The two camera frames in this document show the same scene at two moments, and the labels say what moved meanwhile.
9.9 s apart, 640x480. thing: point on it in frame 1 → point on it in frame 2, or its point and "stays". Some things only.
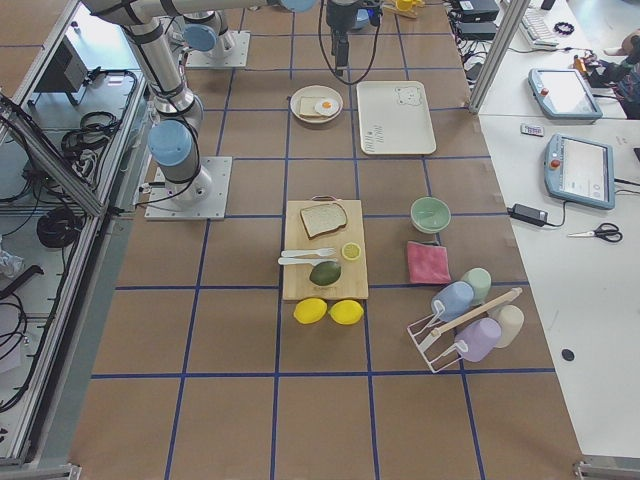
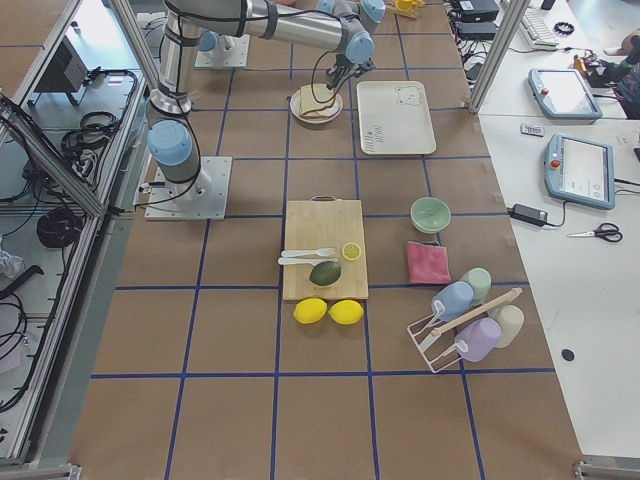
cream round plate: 316,104 stays
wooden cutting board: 296,279 stays
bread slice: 319,219 → 315,96
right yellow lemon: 346,311 stays
